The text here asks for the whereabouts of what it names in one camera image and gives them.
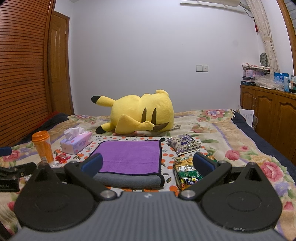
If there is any purple snack bag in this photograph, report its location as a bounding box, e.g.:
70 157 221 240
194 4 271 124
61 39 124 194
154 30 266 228
167 134 202 156

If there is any blue white box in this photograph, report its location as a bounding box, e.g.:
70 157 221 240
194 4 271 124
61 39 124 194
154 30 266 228
274 72 290 88

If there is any green yellow snack bag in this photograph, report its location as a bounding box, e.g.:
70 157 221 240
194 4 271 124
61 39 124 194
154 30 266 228
173 152 218 191

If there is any pink tissue box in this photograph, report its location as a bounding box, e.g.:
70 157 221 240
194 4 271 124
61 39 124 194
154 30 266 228
60 127 92 155

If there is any orange lidded plastic bottle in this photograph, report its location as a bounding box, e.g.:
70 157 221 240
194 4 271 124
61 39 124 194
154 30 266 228
32 131 54 166

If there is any orange print white cloth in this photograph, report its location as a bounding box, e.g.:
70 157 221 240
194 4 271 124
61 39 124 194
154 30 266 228
54 135 179 195

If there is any floral bed blanket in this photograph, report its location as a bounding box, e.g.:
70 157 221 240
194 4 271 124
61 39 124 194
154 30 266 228
1 109 295 240

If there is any wooden sideboard cabinet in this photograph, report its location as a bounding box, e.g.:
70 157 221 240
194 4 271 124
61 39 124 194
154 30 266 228
240 85 295 164

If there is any yellow Pikachu plush toy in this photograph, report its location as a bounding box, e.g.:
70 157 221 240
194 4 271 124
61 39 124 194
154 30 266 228
91 89 174 135

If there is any wooden louvered wardrobe door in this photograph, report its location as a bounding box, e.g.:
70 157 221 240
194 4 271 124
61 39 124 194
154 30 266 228
1 1 55 147

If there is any wooden room door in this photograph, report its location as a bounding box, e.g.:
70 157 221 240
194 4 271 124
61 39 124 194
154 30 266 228
48 11 74 114

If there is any purple and grey towel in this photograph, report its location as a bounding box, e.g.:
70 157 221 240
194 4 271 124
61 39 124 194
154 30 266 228
91 138 165 189

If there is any dark blue bed sheet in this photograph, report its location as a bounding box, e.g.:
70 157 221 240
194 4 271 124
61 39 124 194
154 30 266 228
232 111 296 181

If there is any stack of folded papers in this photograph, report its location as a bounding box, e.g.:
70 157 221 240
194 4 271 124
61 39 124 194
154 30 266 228
241 63 270 86

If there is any small grey desk fan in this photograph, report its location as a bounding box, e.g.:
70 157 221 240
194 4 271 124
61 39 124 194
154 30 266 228
259 52 269 67

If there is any white paper sheet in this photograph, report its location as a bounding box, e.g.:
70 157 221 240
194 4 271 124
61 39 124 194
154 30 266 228
239 109 254 127

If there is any red candy wrapper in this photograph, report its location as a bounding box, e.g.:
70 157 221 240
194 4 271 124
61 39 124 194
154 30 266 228
55 153 71 164

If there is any white wall switch socket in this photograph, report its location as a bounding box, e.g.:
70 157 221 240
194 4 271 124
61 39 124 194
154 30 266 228
196 65 209 72

